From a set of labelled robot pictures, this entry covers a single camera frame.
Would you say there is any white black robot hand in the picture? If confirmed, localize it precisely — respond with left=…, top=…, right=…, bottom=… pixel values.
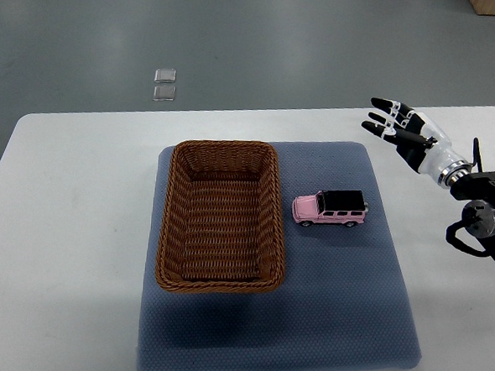
left=362, top=97, right=470, bottom=185

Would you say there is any pink toy car black roof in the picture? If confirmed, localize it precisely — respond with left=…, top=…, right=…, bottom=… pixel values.
left=291, top=190, right=369, bottom=227

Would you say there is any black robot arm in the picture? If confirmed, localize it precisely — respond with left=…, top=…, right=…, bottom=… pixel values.
left=362, top=97, right=495, bottom=262

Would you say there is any brown wicker basket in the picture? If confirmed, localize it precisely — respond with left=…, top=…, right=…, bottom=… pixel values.
left=154, top=140, right=286, bottom=294

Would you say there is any blue-grey padded mat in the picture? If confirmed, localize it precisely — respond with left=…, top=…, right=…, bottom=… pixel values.
left=137, top=142, right=420, bottom=371

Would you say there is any lower clear floor plate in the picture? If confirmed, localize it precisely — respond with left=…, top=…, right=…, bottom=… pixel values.
left=153, top=85, right=177, bottom=102

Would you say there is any clear floor plate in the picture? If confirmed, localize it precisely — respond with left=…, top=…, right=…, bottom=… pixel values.
left=154, top=68, right=177, bottom=83
left=153, top=85, right=177, bottom=102

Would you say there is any upper clear floor plate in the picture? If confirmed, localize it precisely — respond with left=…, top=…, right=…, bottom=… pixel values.
left=154, top=68, right=177, bottom=83

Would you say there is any black cable loop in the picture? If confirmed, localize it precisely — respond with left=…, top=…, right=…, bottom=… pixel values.
left=471, top=137, right=486, bottom=172

